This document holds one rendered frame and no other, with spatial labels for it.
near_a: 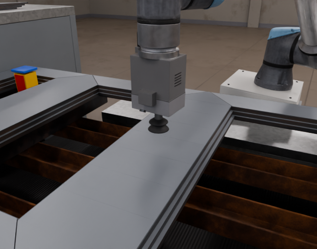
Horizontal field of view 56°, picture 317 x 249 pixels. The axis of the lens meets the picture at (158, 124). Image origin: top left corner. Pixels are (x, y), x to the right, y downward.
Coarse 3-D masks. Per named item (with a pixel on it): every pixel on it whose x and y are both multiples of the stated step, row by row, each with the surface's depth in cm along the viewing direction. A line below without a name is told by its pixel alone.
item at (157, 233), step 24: (96, 96) 97; (120, 96) 95; (24, 120) 74; (48, 120) 79; (240, 120) 80; (264, 120) 78; (288, 120) 76; (312, 120) 74; (0, 144) 67; (216, 144) 66; (192, 168) 55; (168, 216) 45; (144, 240) 39
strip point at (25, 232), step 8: (16, 224) 42; (24, 224) 42; (16, 232) 40; (24, 232) 40; (32, 232) 40; (40, 232) 40; (48, 232) 40; (16, 240) 39; (24, 240) 39; (32, 240) 39; (40, 240) 39; (48, 240) 39; (56, 240) 39; (64, 240) 39; (16, 248) 38; (24, 248) 38; (32, 248) 38; (40, 248) 38; (48, 248) 38; (56, 248) 38; (64, 248) 38; (72, 248) 38; (80, 248) 38
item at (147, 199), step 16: (80, 176) 52; (96, 176) 52; (112, 176) 52; (128, 176) 52; (80, 192) 48; (96, 192) 48; (112, 192) 48; (128, 192) 48; (144, 192) 48; (160, 192) 48; (128, 208) 44; (144, 208) 44; (160, 208) 44
